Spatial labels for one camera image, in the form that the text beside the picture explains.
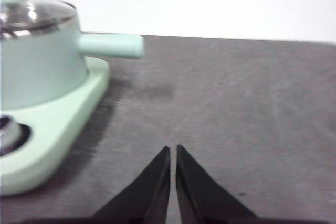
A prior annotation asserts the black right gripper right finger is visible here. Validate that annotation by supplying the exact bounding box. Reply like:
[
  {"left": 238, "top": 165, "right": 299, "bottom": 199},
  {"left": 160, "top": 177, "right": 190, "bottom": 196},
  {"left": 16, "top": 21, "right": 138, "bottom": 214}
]
[{"left": 176, "top": 144, "right": 259, "bottom": 224}]

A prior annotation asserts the mint green breakfast machine base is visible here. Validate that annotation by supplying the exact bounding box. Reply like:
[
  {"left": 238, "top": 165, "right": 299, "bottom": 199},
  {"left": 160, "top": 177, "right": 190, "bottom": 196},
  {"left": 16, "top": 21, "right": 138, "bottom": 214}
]
[{"left": 0, "top": 57, "right": 110, "bottom": 196}]

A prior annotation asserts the mint green pot with handle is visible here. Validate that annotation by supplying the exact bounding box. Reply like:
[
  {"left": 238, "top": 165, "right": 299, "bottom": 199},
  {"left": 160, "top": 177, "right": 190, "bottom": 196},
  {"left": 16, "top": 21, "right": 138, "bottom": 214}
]
[{"left": 0, "top": 31, "right": 144, "bottom": 111}]

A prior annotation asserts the glass lid with green knob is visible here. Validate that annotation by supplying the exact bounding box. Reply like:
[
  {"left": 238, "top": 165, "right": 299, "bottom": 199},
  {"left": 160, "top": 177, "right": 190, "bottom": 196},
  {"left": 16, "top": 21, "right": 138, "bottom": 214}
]
[{"left": 0, "top": 0, "right": 77, "bottom": 41}]

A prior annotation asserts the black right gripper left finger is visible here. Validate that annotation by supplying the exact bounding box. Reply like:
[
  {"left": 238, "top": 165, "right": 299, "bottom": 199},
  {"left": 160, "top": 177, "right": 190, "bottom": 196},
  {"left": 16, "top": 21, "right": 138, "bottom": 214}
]
[{"left": 91, "top": 146, "right": 171, "bottom": 224}]

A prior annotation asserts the silver control knob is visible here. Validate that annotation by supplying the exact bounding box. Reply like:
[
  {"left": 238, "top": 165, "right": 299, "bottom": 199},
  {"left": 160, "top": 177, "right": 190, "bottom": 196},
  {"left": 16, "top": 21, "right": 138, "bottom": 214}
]
[{"left": 0, "top": 115, "right": 32, "bottom": 156}]

